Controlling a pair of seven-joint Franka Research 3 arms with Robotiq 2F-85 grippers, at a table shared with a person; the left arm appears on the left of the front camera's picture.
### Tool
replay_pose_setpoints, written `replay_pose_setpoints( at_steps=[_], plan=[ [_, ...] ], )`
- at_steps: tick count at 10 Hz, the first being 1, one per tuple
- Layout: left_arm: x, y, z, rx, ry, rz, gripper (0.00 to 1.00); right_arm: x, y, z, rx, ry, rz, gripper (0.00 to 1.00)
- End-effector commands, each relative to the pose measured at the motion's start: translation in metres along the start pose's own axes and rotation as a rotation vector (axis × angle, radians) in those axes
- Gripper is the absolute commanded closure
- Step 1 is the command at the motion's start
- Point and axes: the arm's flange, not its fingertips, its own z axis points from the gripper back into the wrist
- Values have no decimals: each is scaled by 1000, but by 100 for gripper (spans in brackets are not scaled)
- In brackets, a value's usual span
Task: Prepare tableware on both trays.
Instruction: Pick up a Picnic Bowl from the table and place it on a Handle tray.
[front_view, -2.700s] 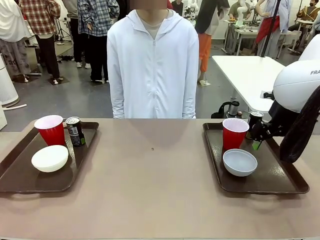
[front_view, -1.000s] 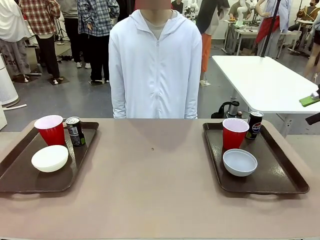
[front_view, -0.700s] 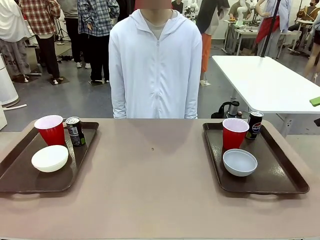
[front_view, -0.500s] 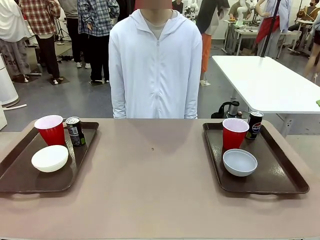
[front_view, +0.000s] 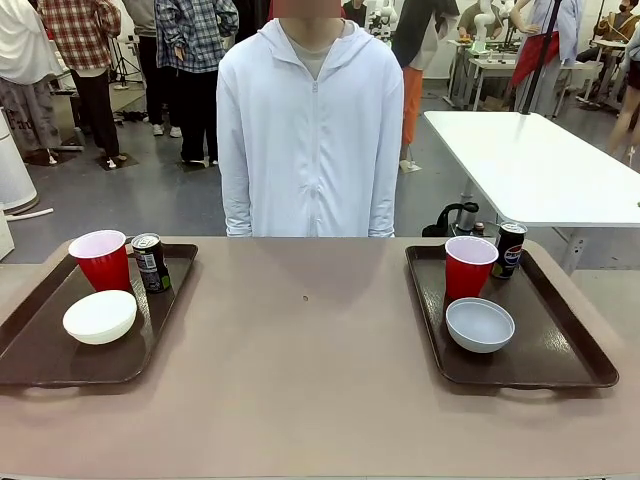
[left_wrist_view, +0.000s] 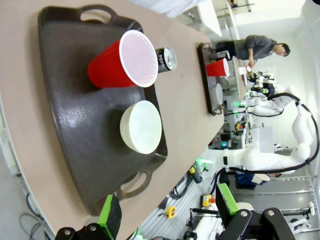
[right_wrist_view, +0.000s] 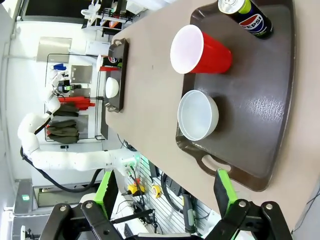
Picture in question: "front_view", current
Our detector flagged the red plastic cup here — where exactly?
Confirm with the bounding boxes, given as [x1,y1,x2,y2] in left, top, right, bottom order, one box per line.
[67,229,130,294]
[444,236,500,301]

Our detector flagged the black green drink can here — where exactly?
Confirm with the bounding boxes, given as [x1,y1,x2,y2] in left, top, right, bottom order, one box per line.
[130,232,171,295]

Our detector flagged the grey bowl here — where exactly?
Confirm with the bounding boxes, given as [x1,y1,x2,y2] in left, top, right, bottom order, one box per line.
[445,297,516,355]

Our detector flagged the white bowl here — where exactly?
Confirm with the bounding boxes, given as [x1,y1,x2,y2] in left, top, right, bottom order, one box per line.
[62,289,138,346]

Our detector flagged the person's left forearm white sleeve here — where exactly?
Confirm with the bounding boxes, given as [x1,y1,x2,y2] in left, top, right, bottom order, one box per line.
[366,164,400,238]

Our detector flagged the person in white hoodie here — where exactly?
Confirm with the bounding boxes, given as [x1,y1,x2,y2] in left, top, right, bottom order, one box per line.
[216,0,405,238]

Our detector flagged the person in orange trousers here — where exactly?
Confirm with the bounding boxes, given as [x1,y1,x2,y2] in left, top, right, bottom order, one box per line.
[391,0,461,169]

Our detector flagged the black Pepsi can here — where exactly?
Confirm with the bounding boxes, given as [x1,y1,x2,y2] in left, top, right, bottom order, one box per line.
[491,221,528,280]

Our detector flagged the white folding table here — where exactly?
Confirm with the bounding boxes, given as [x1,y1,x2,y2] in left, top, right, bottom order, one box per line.
[423,110,640,274]

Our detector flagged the person in blue plaid shirt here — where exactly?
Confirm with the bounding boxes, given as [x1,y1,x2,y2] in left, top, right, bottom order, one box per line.
[154,0,240,167]

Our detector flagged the person in grey top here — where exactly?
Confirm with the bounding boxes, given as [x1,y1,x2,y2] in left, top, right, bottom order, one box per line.
[123,0,169,137]

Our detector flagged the brown plastic tray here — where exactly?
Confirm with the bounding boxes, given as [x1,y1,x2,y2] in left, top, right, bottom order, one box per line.
[404,239,620,401]
[0,238,199,389]

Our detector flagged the grey background table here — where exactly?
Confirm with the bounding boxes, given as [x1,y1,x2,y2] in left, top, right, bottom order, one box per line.
[447,38,591,112]

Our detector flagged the black pole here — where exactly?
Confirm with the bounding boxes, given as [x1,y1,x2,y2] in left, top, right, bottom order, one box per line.
[519,0,561,116]

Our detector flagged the person in red apron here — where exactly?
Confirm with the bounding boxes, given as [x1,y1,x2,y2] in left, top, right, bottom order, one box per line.
[509,0,584,119]

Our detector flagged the white tube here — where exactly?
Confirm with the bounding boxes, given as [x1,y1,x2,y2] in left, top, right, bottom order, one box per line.
[4,207,54,222]

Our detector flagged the person in red plaid shirt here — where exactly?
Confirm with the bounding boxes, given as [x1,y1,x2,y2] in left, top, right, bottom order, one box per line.
[37,0,126,169]

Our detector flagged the white box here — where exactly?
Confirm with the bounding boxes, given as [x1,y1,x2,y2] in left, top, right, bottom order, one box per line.
[0,213,15,261]

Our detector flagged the person with bare legs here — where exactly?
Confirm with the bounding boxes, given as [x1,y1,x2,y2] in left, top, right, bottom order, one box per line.
[607,29,640,166]

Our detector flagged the person in white shirt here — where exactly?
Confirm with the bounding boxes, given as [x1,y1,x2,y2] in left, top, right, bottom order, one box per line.
[0,0,65,162]

